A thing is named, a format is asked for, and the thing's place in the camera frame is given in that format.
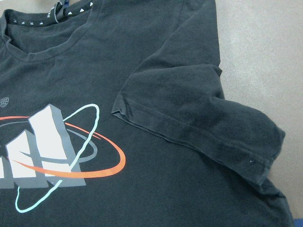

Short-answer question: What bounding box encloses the black graphic t-shirt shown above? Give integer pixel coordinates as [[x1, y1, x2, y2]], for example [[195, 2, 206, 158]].
[[0, 0, 294, 227]]

